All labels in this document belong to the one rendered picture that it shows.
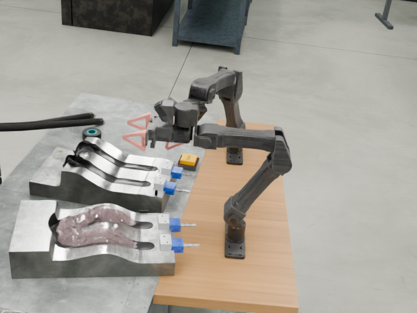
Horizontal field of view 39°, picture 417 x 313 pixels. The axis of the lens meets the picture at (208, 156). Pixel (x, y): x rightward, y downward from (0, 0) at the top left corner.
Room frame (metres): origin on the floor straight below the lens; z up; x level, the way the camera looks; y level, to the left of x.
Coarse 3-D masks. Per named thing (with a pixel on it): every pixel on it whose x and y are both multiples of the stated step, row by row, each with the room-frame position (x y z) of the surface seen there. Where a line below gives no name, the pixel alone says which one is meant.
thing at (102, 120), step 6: (66, 120) 2.21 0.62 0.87; (72, 120) 2.23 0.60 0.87; (78, 120) 2.25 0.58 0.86; (84, 120) 2.27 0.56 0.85; (90, 120) 2.29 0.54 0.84; (96, 120) 2.32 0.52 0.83; (102, 120) 2.34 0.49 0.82; (36, 126) 2.09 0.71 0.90; (42, 126) 2.11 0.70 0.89; (48, 126) 2.13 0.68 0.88; (54, 126) 2.15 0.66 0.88; (60, 126) 2.17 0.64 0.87; (66, 126) 2.20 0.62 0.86; (72, 126) 2.22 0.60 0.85
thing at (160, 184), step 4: (160, 176) 1.79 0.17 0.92; (156, 180) 1.77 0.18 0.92; (160, 180) 1.77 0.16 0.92; (164, 180) 1.77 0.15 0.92; (156, 184) 1.75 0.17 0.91; (160, 184) 1.74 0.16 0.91; (164, 184) 1.76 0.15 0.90; (168, 184) 1.77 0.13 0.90; (172, 184) 1.77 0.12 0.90; (176, 184) 1.78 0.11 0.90; (156, 188) 1.75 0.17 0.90; (160, 188) 1.74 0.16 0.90; (164, 188) 1.75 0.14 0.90; (168, 188) 1.74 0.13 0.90; (172, 188) 1.75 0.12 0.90; (176, 188) 1.76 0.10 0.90; (180, 188) 1.76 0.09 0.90; (168, 192) 1.74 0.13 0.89; (172, 192) 1.74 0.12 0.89; (188, 192) 1.75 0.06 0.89
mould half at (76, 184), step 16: (96, 144) 1.95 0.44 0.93; (48, 160) 1.91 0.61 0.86; (64, 160) 1.92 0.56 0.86; (96, 160) 1.85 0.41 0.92; (128, 160) 1.93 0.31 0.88; (144, 160) 1.94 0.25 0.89; (160, 160) 1.95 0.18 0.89; (48, 176) 1.80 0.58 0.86; (64, 176) 1.74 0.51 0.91; (80, 176) 1.74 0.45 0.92; (96, 176) 1.77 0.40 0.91; (128, 176) 1.82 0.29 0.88; (144, 176) 1.83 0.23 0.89; (32, 192) 1.76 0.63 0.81; (48, 192) 1.75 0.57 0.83; (64, 192) 1.74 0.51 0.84; (80, 192) 1.74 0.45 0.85; (96, 192) 1.73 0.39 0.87; (112, 192) 1.72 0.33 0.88; (128, 192) 1.72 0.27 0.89; (144, 192) 1.72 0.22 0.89; (160, 192) 1.73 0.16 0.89; (128, 208) 1.71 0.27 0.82; (144, 208) 1.71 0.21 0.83; (160, 208) 1.70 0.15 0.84
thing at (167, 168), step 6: (168, 162) 1.90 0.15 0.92; (162, 168) 1.85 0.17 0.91; (168, 168) 1.85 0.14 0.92; (174, 168) 1.88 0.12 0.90; (180, 168) 1.88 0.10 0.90; (168, 174) 1.85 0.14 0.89; (174, 174) 1.85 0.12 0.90; (180, 174) 1.85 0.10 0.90; (186, 174) 1.86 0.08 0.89; (192, 174) 1.87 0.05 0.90
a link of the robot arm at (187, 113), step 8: (176, 104) 1.63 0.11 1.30; (184, 104) 1.63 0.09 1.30; (192, 104) 1.64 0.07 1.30; (176, 112) 1.60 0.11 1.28; (184, 112) 1.59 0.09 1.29; (192, 112) 1.60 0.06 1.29; (176, 120) 1.60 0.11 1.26; (184, 120) 1.59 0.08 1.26; (192, 120) 1.60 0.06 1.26; (200, 136) 1.58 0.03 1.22; (200, 144) 1.57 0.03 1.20; (208, 144) 1.57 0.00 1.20
